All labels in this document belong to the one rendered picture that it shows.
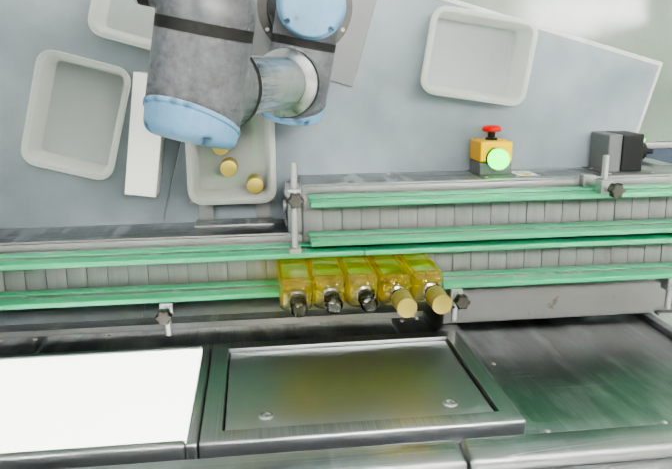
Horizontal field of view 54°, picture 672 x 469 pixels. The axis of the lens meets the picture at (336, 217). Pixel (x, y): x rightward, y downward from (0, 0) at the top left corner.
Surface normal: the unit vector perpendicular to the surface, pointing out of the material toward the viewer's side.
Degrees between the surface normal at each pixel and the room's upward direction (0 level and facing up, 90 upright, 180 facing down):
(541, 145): 0
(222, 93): 35
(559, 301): 0
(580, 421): 90
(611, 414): 91
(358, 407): 91
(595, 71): 0
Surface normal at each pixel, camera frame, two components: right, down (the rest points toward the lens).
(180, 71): -0.19, 0.21
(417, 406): -0.01, -0.97
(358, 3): 0.10, 0.28
